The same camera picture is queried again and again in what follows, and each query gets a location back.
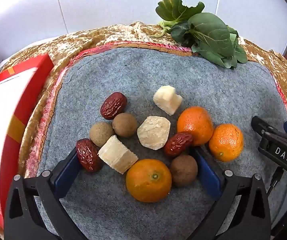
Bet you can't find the green leafy vegetable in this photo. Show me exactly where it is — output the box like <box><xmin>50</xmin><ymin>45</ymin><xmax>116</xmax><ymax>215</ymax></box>
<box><xmin>156</xmin><ymin>0</ymin><xmax>248</xmax><ymax>69</ymax></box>

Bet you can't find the gold velvet cloth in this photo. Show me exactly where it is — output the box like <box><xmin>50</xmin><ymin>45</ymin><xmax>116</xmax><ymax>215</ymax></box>
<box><xmin>0</xmin><ymin>21</ymin><xmax>287</xmax><ymax>240</ymax></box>

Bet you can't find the red box white inside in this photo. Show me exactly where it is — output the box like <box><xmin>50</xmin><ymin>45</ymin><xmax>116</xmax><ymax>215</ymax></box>
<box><xmin>0</xmin><ymin>54</ymin><xmax>54</xmax><ymax>228</ymax></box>

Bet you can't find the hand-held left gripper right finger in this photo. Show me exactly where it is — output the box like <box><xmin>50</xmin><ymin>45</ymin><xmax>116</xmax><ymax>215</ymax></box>
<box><xmin>184</xmin><ymin>146</ymin><xmax>271</xmax><ymax>240</ymax></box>

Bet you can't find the wedge pale sugarcane chunk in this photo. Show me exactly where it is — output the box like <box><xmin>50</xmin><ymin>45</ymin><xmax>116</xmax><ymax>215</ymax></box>
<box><xmin>98</xmin><ymin>135</ymin><xmax>139</xmax><ymax>174</ymax></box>

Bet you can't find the grey felt mat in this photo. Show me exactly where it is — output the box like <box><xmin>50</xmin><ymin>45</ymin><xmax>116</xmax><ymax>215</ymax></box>
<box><xmin>35</xmin><ymin>47</ymin><xmax>287</xmax><ymax>240</ymax></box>

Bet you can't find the red jujube date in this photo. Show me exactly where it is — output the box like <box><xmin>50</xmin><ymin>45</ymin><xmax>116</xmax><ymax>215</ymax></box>
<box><xmin>100</xmin><ymin>92</ymin><xmax>127</xmax><ymax>120</ymax></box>
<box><xmin>76</xmin><ymin>138</ymin><xmax>103</xmax><ymax>172</ymax></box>
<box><xmin>164</xmin><ymin>132</ymin><xmax>194</xmax><ymax>157</ymax></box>

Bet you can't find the hexagonal pale sugarcane chunk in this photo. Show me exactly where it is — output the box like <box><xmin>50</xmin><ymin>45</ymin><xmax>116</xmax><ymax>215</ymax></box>
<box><xmin>137</xmin><ymin>116</ymin><xmax>171</xmax><ymax>151</ymax></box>

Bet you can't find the irregular pale sugarcane chunk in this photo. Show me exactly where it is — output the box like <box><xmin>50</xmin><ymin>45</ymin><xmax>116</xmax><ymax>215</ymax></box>
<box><xmin>153</xmin><ymin>85</ymin><xmax>183</xmax><ymax>116</ymax></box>

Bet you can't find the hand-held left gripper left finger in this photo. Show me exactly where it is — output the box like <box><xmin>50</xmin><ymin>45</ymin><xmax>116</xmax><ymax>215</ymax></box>
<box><xmin>4</xmin><ymin>148</ymin><xmax>89</xmax><ymax>240</ymax></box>

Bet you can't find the brown longan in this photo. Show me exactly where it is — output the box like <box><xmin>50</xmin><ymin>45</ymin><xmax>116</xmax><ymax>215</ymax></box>
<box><xmin>89</xmin><ymin>121</ymin><xmax>115</xmax><ymax>147</ymax></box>
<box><xmin>112</xmin><ymin>112</ymin><xmax>138</xmax><ymax>137</ymax></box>
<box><xmin>169</xmin><ymin>154</ymin><xmax>198</xmax><ymax>188</ymax></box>

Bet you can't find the orange mandarin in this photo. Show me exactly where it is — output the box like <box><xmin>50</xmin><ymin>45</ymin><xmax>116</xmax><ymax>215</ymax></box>
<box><xmin>177</xmin><ymin>106</ymin><xmax>214</xmax><ymax>147</ymax></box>
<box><xmin>125</xmin><ymin>159</ymin><xmax>172</xmax><ymax>203</ymax></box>
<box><xmin>209</xmin><ymin>123</ymin><xmax>244</xmax><ymax>162</ymax></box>

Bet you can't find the black cable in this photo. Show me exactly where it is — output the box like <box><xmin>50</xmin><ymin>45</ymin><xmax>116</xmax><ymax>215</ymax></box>
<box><xmin>266</xmin><ymin>167</ymin><xmax>284</xmax><ymax>196</ymax></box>

